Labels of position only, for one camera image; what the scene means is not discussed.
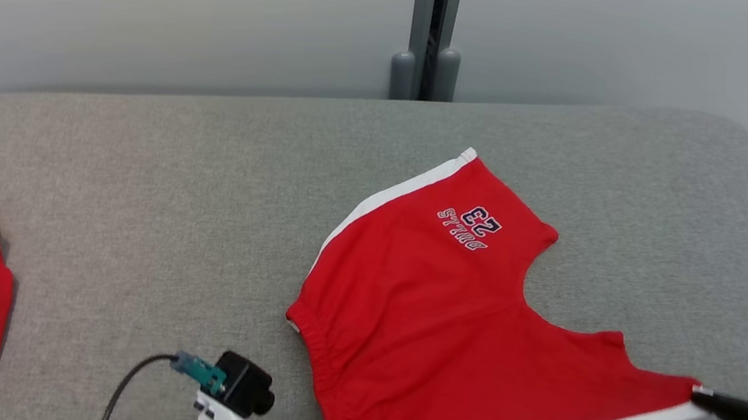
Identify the red shorts white side stripe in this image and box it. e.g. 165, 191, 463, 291
271, 124, 741, 420

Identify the teal cable connector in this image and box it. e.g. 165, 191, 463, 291
167, 350, 231, 397

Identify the grey partition post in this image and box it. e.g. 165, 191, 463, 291
386, 0, 471, 108

